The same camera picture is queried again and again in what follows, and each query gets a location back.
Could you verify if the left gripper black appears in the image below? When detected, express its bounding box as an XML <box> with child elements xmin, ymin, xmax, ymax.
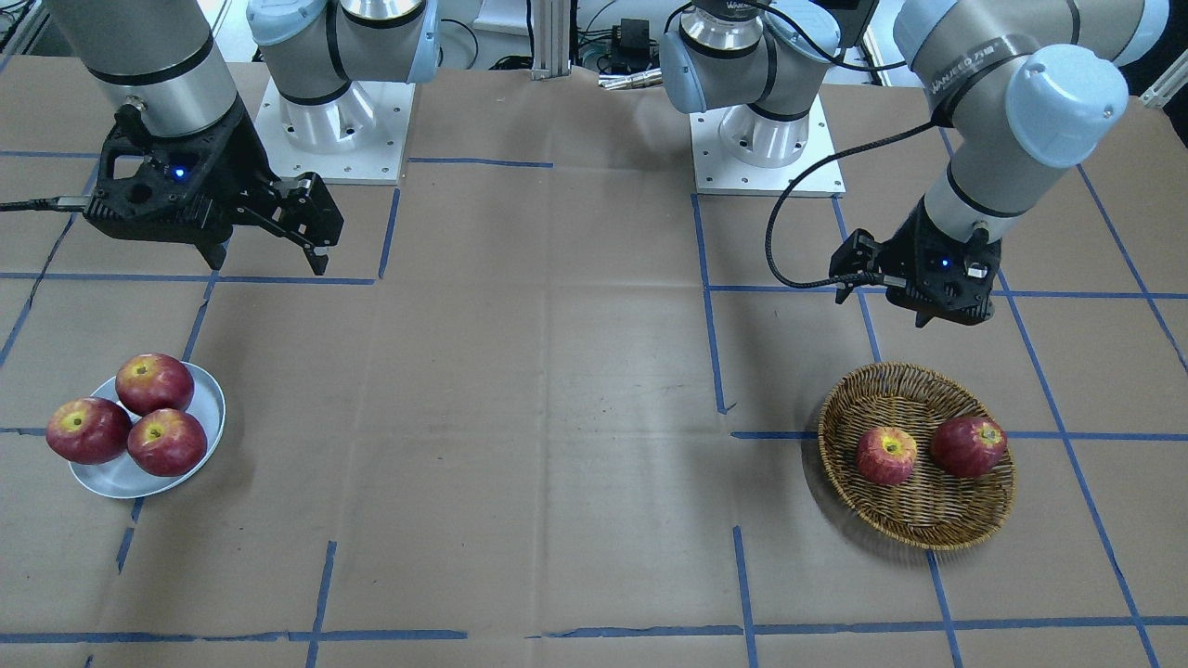
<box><xmin>829</xmin><ymin>201</ymin><xmax>1001</xmax><ymax>328</ymax></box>

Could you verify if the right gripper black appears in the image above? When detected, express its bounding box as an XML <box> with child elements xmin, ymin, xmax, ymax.
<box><xmin>84</xmin><ymin>97</ymin><xmax>345</xmax><ymax>277</ymax></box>

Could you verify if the red yellow apple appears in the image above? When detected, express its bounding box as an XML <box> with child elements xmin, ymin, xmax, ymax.
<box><xmin>857</xmin><ymin>427</ymin><xmax>918</xmax><ymax>486</ymax></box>

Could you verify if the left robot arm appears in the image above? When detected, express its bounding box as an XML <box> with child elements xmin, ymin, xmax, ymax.
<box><xmin>659</xmin><ymin>1</ymin><xmax>1171</xmax><ymax>327</ymax></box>

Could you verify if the dark red apple in basket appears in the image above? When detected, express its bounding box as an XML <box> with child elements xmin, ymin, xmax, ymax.
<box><xmin>929</xmin><ymin>416</ymin><xmax>1007</xmax><ymax>479</ymax></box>

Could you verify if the red apple on plate back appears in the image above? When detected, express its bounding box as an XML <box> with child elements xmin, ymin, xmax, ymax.
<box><xmin>115</xmin><ymin>353</ymin><xmax>195</xmax><ymax>416</ymax></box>

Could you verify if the red apple on plate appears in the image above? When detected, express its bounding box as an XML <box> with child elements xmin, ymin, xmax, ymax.
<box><xmin>126</xmin><ymin>407</ymin><xmax>209</xmax><ymax>477</ymax></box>
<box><xmin>45</xmin><ymin>396</ymin><xmax>133</xmax><ymax>465</ymax></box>
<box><xmin>115</xmin><ymin>353</ymin><xmax>195</xmax><ymax>416</ymax></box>

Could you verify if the red apple on plate front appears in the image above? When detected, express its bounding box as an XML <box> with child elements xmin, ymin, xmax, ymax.
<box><xmin>126</xmin><ymin>407</ymin><xmax>209</xmax><ymax>477</ymax></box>

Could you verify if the light blue plate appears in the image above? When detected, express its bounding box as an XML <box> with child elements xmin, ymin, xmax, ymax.
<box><xmin>71</xmin><ymin>361</ymin><xmax>226</xmax><ymax>499</ymax></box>

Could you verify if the black power adapter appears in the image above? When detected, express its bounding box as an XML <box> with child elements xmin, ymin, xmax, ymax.
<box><xmin>609</xmin><ymin>18</ymin><xmax>651</xmax><ymax>73</ymax></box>

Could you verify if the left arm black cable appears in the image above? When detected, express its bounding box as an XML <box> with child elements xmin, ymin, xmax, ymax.
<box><xmin>764</xmin><ymin>121</ymin><xmax>939</xmax><ymax>290</ymax></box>

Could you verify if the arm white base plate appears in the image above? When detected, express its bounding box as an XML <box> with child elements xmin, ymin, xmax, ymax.
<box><xmin>689</xmin><ymin>96</ymin><xmax>834</xmax><ymax>196</ymax></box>
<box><xmin>254</xmin><ymin>81</ymin><xmax>416</xmax><ymax>185</ymax></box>

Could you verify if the aluminium frame post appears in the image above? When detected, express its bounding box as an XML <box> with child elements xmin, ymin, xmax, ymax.
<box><xmin>527</xmin><ymin>0</ymin><xmax>575</xmax><ymax>82</ymax></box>

